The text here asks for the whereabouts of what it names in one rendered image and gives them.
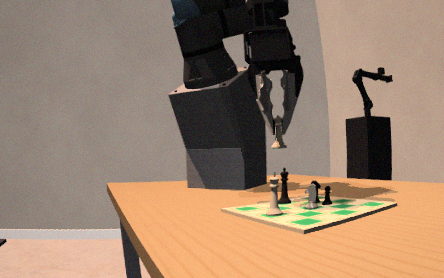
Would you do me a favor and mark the green and tan chessboard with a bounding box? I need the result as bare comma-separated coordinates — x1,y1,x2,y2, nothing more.
221,195,397,234

